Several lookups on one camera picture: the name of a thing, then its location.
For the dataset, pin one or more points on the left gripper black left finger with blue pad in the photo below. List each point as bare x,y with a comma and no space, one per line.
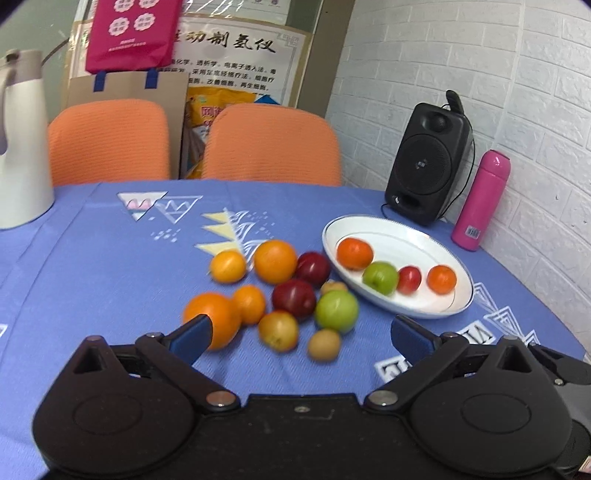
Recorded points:
172,357

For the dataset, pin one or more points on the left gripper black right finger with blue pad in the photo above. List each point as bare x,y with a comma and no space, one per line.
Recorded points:
432,357

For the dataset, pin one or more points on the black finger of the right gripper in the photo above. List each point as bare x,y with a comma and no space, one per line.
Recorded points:
562,366

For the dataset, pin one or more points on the small red apple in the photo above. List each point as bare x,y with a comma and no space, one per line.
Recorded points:
410,279

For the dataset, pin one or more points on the small yellow-orange citrus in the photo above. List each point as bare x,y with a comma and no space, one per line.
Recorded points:
228,267

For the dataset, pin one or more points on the orange mandarin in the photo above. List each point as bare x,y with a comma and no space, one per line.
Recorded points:
354,254

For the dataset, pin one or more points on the dark red plum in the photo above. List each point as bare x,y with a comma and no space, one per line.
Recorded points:
296,297
314,268

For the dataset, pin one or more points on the orange near left finger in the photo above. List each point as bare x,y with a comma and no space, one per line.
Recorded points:
224,317

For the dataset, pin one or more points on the small orange tangerine on plate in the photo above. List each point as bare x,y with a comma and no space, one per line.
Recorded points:
442,279

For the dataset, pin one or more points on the green apple on plate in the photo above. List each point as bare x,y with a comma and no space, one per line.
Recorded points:
382,277

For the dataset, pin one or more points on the small orange middle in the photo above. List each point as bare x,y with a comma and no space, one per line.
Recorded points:
250,302

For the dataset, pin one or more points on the green apple on table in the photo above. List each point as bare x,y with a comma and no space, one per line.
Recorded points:
337,310

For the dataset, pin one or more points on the brown kiwi fruit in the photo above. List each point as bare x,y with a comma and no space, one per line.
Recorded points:
324,346

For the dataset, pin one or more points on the yellow-red peach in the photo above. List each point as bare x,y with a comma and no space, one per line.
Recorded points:
278,330

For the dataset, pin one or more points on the white round plate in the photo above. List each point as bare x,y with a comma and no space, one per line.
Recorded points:
400,246

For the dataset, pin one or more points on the small tan fruit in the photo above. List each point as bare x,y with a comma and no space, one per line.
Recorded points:
332,285

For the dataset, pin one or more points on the large orange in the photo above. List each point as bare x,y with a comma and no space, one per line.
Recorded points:
275,262

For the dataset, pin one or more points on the pink thermos bottle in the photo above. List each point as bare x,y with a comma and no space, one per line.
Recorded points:
482,201

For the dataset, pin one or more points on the blue patterned tablecloth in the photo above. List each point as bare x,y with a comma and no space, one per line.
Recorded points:
88,267

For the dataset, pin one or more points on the black speaker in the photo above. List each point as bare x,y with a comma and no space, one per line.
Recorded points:
424,174

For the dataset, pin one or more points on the white kettle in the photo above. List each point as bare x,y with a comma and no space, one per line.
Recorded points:
26,190

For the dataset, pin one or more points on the left orange chair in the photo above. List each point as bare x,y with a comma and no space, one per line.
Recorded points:
109,141

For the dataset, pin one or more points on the orange chair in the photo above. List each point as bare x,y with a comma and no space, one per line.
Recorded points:
272,143
109,141

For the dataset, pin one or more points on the right orange chair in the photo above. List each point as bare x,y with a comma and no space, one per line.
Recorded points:
272,143

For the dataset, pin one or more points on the yellow plastic bag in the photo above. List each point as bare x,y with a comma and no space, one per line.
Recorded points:
203,104

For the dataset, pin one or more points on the brown cardboard box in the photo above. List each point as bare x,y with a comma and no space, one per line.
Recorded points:
167,89

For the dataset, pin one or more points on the white chinese text poster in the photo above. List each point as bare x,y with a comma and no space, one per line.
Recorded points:
253,57

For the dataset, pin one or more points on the magenta fabric bag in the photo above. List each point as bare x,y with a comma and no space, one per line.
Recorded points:
132,35

